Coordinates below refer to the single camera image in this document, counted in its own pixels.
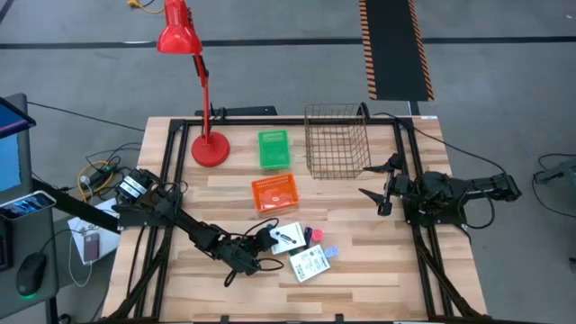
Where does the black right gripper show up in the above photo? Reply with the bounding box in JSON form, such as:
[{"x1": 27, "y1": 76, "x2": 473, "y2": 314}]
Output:
[{"x1": 358, "y1": 153, "x2": 411, "y2": 216}]

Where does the white box with product picture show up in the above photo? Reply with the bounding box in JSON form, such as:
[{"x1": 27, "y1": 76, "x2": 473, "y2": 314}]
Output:
[{"x1": 268, "y1": 221, "x2": 308, "y2": 256}]

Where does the white box with printed labels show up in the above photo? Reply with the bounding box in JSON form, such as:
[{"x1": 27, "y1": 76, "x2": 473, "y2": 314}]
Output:
[{"x1": 289, "y1": 244, "x2": 332, "y2": 284}]

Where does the orange plastic basket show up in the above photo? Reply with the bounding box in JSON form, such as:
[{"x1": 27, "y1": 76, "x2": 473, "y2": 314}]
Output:
[{"x1": 250, "y1": 172, "x2": 301, "y2": 213}]

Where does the green plastic basket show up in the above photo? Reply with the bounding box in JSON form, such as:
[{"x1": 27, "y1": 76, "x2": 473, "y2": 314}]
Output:
[{"x1": 256, "y1": 129, "x2": 293, "y2": 171}]

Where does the red desk lamp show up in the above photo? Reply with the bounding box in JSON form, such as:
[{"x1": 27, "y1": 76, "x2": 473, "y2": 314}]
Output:
[{"x1": 156, "y1": 0, "x2": 231, "y2": 168}]

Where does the black metal bar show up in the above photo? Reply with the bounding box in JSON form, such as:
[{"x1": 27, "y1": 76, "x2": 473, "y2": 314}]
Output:
[{"x1": 193, "y1": 105, "x2": 279, "y2": 117}]

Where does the black mat with striped edges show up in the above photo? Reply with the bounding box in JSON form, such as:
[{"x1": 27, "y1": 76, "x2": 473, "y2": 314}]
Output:
[{"x1": 358, "y1": 0, "x2": 436, "y2": 102}]

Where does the maroon phone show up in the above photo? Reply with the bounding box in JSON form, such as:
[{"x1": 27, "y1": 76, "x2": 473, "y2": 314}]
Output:
[{"x1": 83, "y1": 232, "x2": 101, "y2": 263}]

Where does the white paper sheet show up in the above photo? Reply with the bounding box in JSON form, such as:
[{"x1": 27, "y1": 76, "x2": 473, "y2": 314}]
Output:
[{"x1": 67, "y1": 197, "x2": 121, "y2": 265}]

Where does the black diagonal bar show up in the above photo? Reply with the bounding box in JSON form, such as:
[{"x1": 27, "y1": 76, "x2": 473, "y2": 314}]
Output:
[{"x1": 31, "y1": 177, "x2": 121, "y2": 233}]

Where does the black computer mouse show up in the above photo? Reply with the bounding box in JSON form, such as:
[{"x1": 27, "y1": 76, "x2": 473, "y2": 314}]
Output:
[{"x1": 16, "y1": 251, "x2": 49, "y2": 299}]

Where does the grey side desk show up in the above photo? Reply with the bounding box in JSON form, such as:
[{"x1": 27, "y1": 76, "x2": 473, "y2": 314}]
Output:
[{"x1": 0, "y1": 93, "x2": 59, "y2": 320}]

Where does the smartphone with lit screen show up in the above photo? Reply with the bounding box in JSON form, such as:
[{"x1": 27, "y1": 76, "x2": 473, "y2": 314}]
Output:
[{"x1": 0, "y1": 190, "x2": 58, "y2": 221}]

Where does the black keyboard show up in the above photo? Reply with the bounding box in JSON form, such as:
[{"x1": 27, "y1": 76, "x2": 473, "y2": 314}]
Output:
[{"x1": 0, "y1": 220, "x2": 13, "y2": 271}]

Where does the computer monitor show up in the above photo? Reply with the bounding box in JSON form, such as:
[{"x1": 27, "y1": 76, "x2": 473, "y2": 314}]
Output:
[{"x1": 0, "y1": 95, "x2": 37, "y2": 203}]

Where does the metal wire basket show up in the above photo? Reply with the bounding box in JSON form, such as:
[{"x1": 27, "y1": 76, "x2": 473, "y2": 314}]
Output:
[{"x1": 303, "y1": 103, "x2": 373, "y2": 181}]

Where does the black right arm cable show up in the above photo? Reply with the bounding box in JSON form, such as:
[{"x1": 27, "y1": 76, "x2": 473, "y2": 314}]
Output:
[{"x1": 373, "y1": 111, "x2": 509, "y2": 176}]

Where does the black aluminium table frame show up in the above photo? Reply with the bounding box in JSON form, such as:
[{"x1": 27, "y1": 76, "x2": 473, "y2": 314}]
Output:
[{"x1": 96, "y1": 115, "x2": 491, "y2": 324}]

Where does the grey device with cables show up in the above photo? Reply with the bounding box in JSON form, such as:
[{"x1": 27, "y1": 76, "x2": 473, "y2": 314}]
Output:
[{"x1": 533, "y1": 153, "x2": 576, "y2": 217}]

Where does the coiled yellow cable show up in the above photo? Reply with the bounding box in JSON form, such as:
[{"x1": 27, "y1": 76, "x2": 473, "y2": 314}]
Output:
[{"x1": 76, "y1": 160, "x2": 116, "y2": 203}]

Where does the thin white cable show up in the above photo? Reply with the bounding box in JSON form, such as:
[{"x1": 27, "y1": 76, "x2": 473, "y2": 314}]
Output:
[{"x1": 67, "y1": 229, "x2": 94, "y2": 288}]

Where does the long black floor cable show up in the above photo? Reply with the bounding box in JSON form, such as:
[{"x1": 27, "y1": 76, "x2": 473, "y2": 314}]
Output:
[{"x1": 26, "y1": 101, "x2": 145, "y2": 132}]

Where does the yellow floor cable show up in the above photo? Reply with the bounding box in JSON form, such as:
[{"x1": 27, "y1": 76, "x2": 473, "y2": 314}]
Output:
[{"x1": 127, "y1": 0, "x2": 166, "y2": 14}]

